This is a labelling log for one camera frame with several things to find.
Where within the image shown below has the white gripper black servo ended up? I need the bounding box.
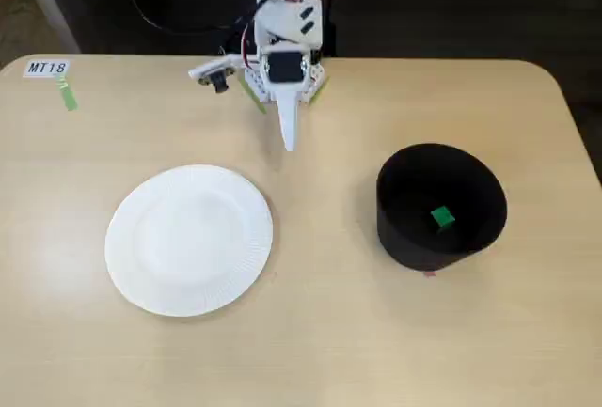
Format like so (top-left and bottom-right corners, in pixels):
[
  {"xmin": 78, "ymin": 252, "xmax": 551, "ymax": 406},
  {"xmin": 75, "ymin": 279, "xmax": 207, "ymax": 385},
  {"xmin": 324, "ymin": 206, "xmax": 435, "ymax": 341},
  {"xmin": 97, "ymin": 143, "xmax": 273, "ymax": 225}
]
[{"xmin": 260, "ymin": 47, "xmax": 315, "ymax": 152}]

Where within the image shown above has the black cylindrical pot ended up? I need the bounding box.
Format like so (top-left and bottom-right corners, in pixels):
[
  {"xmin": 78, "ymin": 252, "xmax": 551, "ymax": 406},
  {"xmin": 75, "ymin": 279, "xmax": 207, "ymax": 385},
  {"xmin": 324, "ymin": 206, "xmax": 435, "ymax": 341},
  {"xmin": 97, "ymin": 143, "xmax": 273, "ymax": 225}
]
[{"xmin": 375, "ymin": 142, "xmax": 509, "ymax": 274}]

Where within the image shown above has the black camera cable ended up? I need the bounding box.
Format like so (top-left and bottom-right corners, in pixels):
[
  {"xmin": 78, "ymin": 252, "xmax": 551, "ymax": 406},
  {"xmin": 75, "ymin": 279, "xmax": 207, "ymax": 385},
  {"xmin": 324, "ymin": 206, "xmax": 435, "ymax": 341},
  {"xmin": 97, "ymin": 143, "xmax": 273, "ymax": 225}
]
[{"xmin": 219, "ymin": 0, "xmax": 267, "ymax": 68}]

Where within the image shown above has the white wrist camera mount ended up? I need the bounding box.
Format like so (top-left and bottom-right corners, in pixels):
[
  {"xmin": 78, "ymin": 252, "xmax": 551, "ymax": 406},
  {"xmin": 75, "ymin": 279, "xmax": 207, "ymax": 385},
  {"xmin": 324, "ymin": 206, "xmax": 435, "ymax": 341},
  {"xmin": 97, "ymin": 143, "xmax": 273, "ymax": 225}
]
[{"xmin": 187, "ymin": 54, "xmax": 237, "ymax": 96}]

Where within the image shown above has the white paper plate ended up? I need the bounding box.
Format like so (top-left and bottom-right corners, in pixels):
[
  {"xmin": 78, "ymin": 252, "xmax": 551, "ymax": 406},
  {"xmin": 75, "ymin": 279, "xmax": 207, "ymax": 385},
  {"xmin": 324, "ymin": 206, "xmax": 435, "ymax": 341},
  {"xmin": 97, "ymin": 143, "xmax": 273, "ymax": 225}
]
[{"xmin": 103, "ymin": 164, "xmax": 275, "ymax": 318}]

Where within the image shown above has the white metal frame leg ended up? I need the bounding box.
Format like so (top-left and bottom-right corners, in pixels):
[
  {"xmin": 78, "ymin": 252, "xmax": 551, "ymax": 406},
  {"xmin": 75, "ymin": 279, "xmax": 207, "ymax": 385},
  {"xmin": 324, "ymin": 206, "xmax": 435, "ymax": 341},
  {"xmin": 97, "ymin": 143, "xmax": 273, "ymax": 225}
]
[{"xmin": 12, "ymin": 0, "xmax": 82, "ymax": 55}]

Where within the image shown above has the green cube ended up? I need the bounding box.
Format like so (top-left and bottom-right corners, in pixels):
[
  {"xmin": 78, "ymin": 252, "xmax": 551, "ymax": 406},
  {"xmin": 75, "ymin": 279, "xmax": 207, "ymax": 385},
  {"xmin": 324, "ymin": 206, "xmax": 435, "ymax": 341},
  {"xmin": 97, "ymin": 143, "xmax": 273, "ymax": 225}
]
[{"xmin": 430, "ymin": 206, "xmax": 457, "ymax": 235}]

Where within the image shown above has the black background cable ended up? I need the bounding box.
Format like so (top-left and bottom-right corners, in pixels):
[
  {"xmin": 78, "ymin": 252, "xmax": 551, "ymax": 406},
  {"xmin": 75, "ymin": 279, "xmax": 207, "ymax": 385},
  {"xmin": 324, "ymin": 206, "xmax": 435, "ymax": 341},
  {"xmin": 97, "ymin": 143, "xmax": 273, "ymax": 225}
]
[{"xmin": 120, "ymin": 0, "xmax": 239, "ymax": 36}]

